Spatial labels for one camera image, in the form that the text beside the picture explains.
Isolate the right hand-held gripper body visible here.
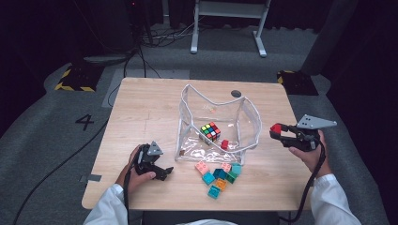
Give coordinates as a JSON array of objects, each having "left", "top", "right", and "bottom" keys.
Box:
[{"left": 288, "top": 113, "right": 338, "bottom": 153}]

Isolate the multicoloured puzzle cube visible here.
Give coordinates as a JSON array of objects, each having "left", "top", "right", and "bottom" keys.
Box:
[{"left": 199, "top": 121, "right": 222, "bottom": 143}]

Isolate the person's white shirt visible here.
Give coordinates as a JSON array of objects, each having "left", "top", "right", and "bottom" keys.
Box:
[{"left": 175, "top": 218, "right": 238, "bottom": 225}]

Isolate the person's right hand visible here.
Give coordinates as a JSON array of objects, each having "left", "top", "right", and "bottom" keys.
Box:
[{"left": 288, "top": 129, "right": 332, "bottom": 180}]

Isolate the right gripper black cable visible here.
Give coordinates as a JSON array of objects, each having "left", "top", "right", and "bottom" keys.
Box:
[{"left": 278, "top": 137, "right": 327, "bottom": 223}]

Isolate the tangle of floor cables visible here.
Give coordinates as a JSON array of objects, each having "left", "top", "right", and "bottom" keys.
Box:
[{"left": 139, "top": 17, "right": 201, "bottom": 49}]

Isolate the teal green toy brick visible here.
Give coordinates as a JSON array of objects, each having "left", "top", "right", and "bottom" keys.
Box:
[{"left": 230, "top": 162, "right": 243, "bottom": 176}]

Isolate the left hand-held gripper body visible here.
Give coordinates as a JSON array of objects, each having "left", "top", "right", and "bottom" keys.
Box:
[{"left": 133, "top": 141, "right": 164, "bottom": 176}]

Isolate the dark blue toy brick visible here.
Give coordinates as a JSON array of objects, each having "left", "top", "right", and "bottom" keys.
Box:
[{"left": 213, "top": 168, "right": 228, "bottom": 180}]

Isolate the cyan toy brick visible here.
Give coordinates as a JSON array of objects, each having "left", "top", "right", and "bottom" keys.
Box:
[
  {"left": 207, "top": 185, "right": 222, "bottom": 200},
  {"left": 201, "top": 172, "right": 216, "bottom": 186}
]

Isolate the gray tape strip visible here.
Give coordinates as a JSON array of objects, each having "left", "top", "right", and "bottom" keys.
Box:
[{"left": 79, "top": 173, "right": 102, "bottom": 183}]

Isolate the large pink toy brick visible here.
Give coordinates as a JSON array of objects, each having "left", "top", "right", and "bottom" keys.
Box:
[{"left": 194, "top": 160, "right": 210, "bottom": 176}]

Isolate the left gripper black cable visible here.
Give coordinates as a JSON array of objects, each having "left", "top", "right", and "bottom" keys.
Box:
[{"left": 123, "top": 170, "right": 133, "bottom": 225}]

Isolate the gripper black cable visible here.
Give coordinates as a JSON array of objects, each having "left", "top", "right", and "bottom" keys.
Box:
[
  {"left": 278, "top": 137, "right": 327, "bottom": 223},
  {"left": 123, "top": 170, "right": 133, "bottom": 225}
]

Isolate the gray flat stand base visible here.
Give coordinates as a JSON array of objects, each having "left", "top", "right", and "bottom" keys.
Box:
[{"left": 84, "top": 53, "right": 136, "bottom": 66}]

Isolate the white metal stand frame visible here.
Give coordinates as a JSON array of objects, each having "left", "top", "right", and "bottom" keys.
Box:
[{"left": 190, "top": 0, "right": 272, "bottom": 58}]

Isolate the black base yellow striped edge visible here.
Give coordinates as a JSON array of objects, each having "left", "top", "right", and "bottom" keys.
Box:
[
  {"left": 276, "top": 69, "right": 319, "bottom": 97},
  {"left": 54, "top": 64, "right": 106, "bottom": 93}
]

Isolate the dark equipment rack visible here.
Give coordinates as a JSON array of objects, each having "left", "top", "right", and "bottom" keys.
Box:
[{"left": 125, "top": 0, "right": 154, "bottom": 48}]

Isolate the gray column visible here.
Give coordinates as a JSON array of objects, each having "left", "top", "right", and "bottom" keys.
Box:
[{"left": 301, "top": 0, "right": 360, "bottom": 76}]

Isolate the looped black floor cable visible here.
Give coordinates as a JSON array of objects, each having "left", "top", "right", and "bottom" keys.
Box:
[{"left": 107, "top": 46, "right": 148, "bottom": 109}]

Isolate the person's left hand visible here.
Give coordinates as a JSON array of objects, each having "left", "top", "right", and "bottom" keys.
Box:
[{"left": 115, "top": 145, "right": 157, "bottom": 193}]

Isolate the long black floor cable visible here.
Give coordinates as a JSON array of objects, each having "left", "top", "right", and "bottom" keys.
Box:
[{"left": 12, "top": 118, "right": 110, "bottom": 225}]

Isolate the clear plastic bag white trim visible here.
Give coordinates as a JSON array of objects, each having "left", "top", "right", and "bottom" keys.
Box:
[{"left": 174, "top": 83, "right": 263, "bottom": 166}]

